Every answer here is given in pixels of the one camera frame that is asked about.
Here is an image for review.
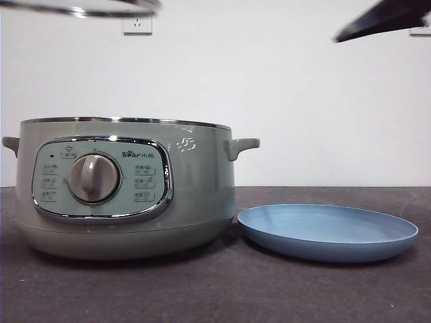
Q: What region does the glass lid with green knob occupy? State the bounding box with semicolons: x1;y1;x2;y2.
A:
55;0;162;18

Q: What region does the blue round plate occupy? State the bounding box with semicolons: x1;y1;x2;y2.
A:
237;203;420;264

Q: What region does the pale green electric steamer pot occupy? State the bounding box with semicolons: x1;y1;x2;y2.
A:
1;116;261;260

